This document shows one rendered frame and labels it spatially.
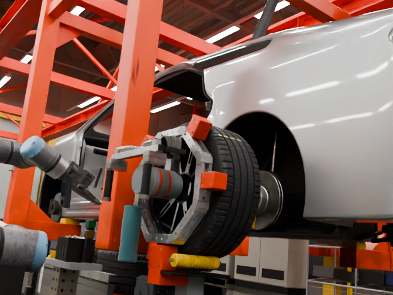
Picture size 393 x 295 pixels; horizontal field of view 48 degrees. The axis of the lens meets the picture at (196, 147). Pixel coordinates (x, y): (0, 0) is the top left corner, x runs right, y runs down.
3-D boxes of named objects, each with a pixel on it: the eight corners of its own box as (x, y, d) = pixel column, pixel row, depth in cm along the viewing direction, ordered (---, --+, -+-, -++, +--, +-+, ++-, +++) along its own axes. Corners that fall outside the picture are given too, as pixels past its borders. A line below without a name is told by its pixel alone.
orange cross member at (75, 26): (247, 113, 580) (248, 83, 589) (55, 48, 430) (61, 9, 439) (240, 115, 590) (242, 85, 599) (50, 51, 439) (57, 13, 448)
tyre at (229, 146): (164, 211, 262) (220, 288, 211) (129, 206, 248) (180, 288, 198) (211, 111, 245) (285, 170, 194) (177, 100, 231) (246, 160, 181)
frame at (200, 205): (206, 247, 186) (216, 122, 198) (194, 246, 182) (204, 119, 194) (140, 241, 229) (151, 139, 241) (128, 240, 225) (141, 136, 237)
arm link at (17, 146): (5, 142, 176) (17, 138, 167) (33, 148, 183) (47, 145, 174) (0, 165, 173) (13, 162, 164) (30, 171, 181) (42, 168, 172)
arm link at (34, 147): (28, 135, 169) (39, 131, 162) (54, 155, 175) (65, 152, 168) (13, 154, 165) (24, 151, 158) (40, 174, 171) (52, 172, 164)
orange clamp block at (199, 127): (204, 141, 204) (213, 123, 202) (191, 137, 200) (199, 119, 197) (197, 134, 209) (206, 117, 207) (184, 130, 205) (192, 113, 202)
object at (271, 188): (269, 240, 229) (292, 184, 225) (259, 239, 225) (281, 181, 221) (233, 215, 255) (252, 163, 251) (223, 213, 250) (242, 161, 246)
